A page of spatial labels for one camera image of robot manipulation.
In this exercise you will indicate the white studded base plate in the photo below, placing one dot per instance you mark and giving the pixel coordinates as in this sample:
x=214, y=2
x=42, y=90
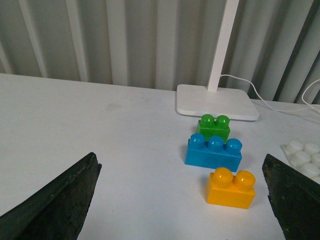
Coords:
x=304, y=158

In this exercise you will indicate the blue three-stud block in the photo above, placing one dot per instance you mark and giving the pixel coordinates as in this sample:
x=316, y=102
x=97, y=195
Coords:
x=213, y=153

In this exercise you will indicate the yellow two-stud block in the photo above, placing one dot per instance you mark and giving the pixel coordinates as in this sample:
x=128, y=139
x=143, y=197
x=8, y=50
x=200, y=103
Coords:
x=225, y=189

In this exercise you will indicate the green two-stud block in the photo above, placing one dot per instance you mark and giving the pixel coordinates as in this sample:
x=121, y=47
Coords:
x=210, y=126

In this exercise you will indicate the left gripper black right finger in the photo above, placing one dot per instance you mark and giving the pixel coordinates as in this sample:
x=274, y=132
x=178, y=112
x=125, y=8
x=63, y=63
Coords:
x=294, y=199

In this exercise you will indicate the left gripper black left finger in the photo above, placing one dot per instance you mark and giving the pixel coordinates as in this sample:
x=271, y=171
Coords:
x=59, y=209

